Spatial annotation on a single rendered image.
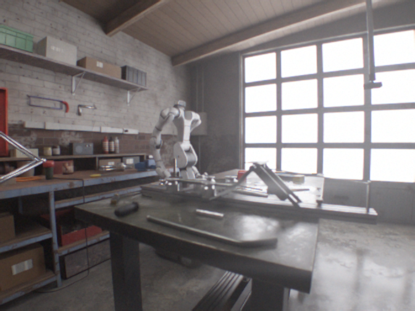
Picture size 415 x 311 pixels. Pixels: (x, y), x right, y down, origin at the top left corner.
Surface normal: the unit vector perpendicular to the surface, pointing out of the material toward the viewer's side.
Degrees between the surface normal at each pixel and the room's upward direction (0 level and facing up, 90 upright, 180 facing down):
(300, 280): 90
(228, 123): 90
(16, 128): 90
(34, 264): 88
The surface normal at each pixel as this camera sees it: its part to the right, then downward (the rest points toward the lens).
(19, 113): 0.86, 0.02
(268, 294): -0.50, 0.04
